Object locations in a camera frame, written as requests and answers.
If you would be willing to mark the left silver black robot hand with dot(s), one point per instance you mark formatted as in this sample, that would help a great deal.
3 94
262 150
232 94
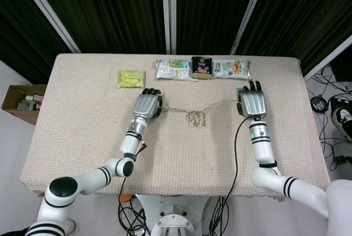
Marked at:
147 105

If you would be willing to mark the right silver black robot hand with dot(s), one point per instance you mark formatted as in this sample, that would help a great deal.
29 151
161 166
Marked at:
253 104

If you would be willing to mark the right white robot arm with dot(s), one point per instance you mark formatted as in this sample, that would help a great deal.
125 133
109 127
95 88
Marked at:
262 148

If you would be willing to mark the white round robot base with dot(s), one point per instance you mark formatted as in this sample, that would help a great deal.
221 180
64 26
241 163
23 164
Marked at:
176 214

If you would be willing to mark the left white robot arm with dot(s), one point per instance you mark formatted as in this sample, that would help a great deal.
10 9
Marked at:
130 143

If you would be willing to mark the green snack packet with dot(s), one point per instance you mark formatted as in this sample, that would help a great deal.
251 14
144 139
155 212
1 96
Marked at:
131 79

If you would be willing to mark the white snack bag vegetable print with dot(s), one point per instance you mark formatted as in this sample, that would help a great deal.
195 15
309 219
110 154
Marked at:
231 68

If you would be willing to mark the beige waffle tablecloth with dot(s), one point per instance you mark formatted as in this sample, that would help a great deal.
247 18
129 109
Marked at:
187 153

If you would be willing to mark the black luncheon meat box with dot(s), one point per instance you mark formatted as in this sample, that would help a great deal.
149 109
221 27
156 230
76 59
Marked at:
202 66

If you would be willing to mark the black white sneaker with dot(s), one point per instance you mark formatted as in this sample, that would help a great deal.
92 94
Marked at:
342 117

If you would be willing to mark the black curtain panel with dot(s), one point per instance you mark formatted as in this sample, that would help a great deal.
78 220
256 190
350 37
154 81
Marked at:
16 27
302 7
110 10
209 10

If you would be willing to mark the black power adapter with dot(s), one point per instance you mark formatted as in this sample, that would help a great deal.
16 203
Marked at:
339 159

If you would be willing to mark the cardboard box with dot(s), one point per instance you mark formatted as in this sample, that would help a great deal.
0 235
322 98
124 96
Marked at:
26 116

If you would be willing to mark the white aluminium frame post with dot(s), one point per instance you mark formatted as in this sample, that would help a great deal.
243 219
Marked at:
48 11
168 13
327 57
248 13

